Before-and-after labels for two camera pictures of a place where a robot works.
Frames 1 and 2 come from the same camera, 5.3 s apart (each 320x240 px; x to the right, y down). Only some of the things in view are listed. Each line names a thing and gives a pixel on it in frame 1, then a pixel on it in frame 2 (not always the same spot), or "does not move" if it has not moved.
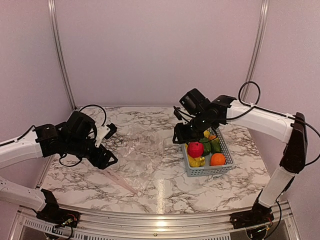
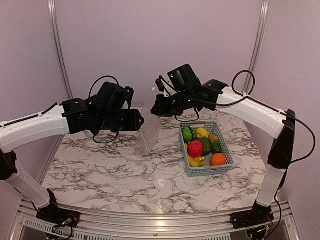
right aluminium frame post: [263, 15] does not move
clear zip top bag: [141, 152] -> [151, 129]
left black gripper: [103, 164] -> [134, 124]
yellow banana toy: [196, 162] does not move
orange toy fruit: [217, 159] does not move
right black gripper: [183, 138] -> [161, 110]
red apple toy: [195, 149] does not move
